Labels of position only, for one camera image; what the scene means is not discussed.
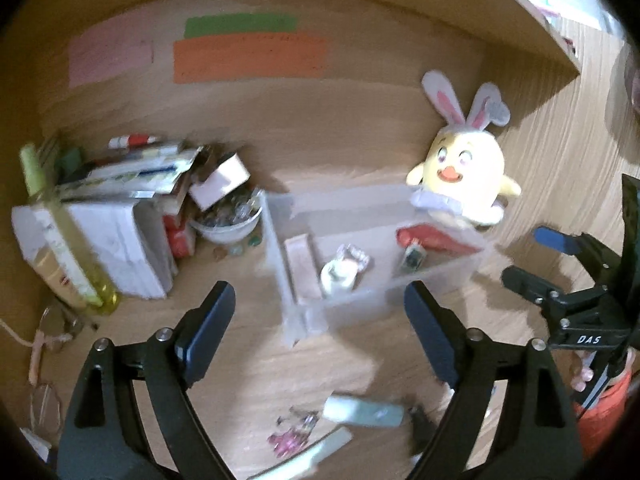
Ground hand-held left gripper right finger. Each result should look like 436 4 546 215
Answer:
404 280 586 480

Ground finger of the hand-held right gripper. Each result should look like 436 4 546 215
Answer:
534 226 623 281
501 266 576 321

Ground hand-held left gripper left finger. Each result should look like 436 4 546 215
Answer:
57 281 237 480

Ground clear plastic storage bin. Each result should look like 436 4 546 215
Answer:
260 182 496 348

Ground dark green bottle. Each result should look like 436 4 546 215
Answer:
407 405 441 461

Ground red paper packet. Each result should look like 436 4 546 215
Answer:
396 224 481 256

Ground white and green tube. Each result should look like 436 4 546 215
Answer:
322 394 407 429

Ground beige stick box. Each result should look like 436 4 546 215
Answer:
284 234 323 306

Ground pink hair clip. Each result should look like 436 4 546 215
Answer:
266 407 321 458

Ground person's right hand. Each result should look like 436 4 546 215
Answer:
570 350 596 393

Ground small red box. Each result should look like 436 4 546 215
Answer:
162 210 197 261

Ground white bowl of marbles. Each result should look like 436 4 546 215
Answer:
189 190 264 243

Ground yellow chick plush toy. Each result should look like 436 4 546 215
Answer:
406 70 522 228

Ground white folded paper pack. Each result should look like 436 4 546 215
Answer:
11 200 178 301

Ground brown eyeglasses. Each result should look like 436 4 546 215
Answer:
37 305 86 351

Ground small pink and white box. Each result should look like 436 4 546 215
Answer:
189 152 251 211

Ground yellow-green spray bottle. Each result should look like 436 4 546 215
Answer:
19 144 121 316

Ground stack of books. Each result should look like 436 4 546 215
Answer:
52 137 226 206

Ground thin-rimmed eyeglasses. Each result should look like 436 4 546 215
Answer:
30 382 63 428

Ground red and white marker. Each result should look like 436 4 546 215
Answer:
107 133 161 150

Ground orange paper note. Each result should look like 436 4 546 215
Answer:
172 34 328 85

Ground pink paper note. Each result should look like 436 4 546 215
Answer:
67 40 153 88

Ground green paper note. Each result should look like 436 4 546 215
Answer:
184 12 298 40

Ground white cord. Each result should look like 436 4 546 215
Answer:
0 320 66 386

